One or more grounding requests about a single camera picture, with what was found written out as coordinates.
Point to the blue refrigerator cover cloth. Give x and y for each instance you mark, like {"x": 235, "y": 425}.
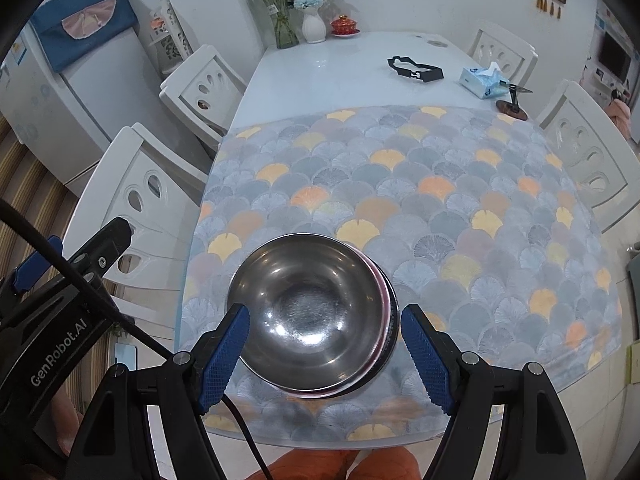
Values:
{"x": 85, "y": 15}

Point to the brown wooden stand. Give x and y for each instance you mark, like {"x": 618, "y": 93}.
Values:
{"x": 512, "y": 110}

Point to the black plastic bracket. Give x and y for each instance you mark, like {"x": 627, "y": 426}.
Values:
{"x": 430, "y": 72}

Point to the white carved dining chair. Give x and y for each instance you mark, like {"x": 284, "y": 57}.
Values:
{"x": 200, "y": 90}
{"x": 590, "y": 160}
{"x": 130, "y": 170}
{"x": 500, "y": 47}

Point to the red lidded tea cup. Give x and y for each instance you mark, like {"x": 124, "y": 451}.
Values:
{"x": 344, "y": 26}

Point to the white refrigerator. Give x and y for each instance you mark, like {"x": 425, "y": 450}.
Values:
{"x": 75, "y": 120}

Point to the colourful wall stickers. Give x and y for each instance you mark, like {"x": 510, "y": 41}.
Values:
{"x": 607, "y": 20}

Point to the metal scissors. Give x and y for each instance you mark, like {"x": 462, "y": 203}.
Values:
{"x": 520, "y": 91}

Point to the person's orange trousers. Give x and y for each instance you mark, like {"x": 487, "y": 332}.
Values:
{"x": 300, "y": 466}

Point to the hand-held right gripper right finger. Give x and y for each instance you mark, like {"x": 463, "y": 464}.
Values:
{"x": 425, "y": 355}

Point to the fan patterned tablecloth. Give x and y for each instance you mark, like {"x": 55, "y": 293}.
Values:
{"x": 450, "y": 210}

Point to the pink cloth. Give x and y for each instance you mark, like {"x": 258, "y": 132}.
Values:
{"x": 617, "y": 115}

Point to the white patterned box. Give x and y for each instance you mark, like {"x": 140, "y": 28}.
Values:
{"x": 170, "y": 40}

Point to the red steel bowl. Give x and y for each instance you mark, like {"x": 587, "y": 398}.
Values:
{"x": 394, "y": 312}

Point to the glass vase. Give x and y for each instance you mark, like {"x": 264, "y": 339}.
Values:
{"x": 286, "y": 30}

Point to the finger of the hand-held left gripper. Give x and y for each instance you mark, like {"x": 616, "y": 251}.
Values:
{"x": 107, "y": 242}
{"x": 30, "y": 272}

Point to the black television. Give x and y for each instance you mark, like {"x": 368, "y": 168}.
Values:
{"x": 615, "y": 57}

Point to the blue steel bowl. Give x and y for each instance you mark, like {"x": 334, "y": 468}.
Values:
{"x": 305, "y": 310}

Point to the blue white tissue pack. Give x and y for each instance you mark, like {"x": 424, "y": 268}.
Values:
{"x": 482, "y": 82}

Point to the white ceramic vase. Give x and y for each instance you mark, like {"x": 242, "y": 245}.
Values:
{"x": 314, "y": 27}

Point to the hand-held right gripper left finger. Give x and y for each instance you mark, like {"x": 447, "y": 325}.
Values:
{"x": 225, "y": 355}

